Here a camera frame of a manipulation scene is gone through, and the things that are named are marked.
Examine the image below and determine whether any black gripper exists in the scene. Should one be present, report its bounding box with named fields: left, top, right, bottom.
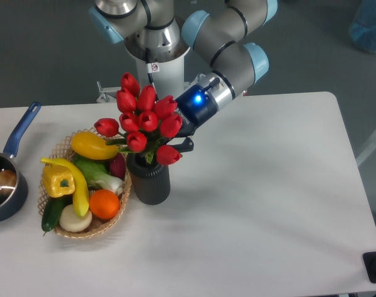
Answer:
left=169, top=85, right=219, bottom=153

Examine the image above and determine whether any red tulip bouquet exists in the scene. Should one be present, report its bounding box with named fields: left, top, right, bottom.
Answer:
left=94, top=72, right=183, bottom=166

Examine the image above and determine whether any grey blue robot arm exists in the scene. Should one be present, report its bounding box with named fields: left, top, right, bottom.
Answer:
left=89, top=1, right=278, bottom=138

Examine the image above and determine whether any dark grey ribbed vase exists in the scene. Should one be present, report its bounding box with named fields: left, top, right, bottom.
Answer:
left=126, top=153, right=170, bottom=205

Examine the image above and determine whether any red radish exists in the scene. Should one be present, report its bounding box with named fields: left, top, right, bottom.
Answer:
left=109, top=153, right=126, bottom=180

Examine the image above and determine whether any green bok choy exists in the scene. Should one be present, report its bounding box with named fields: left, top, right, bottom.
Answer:
left=72, top=155, right=124, bottom=196

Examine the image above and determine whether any yellow mango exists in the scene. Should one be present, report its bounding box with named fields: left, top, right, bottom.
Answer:
left=71, top=131, right=118, bottom=160

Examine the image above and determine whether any orange fruit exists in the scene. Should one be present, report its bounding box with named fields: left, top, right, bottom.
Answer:
left=89, top=189, right=120, bottom=220

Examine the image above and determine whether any yellow banana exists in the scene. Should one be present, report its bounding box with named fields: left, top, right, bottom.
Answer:
left=40, top=158, right=89, bottom=217

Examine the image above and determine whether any yellow bell pepper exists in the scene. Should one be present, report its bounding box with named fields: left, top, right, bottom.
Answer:
left=42, top=165, right=75, bottom=198

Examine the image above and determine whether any white round onion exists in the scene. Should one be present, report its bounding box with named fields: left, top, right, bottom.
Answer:
left=59, top=204, right=92, bottom=233

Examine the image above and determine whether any green cucumber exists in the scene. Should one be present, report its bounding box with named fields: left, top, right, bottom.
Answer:
left=42, top=196, right=69, bottom=233

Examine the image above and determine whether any blue saucepan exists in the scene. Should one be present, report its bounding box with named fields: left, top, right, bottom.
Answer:
left=0, top=101, right=42, bottom=222

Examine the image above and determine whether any blue plastic bag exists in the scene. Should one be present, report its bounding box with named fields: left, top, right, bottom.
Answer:
left=348, top=0, right=376, bottom=53

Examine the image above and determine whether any black device at table edge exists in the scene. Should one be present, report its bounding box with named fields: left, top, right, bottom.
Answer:
left=362, top=251, right=376, bottom=283

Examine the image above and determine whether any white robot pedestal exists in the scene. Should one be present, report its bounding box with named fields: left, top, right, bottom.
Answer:
left=96, top=15, right=250, bottom=104

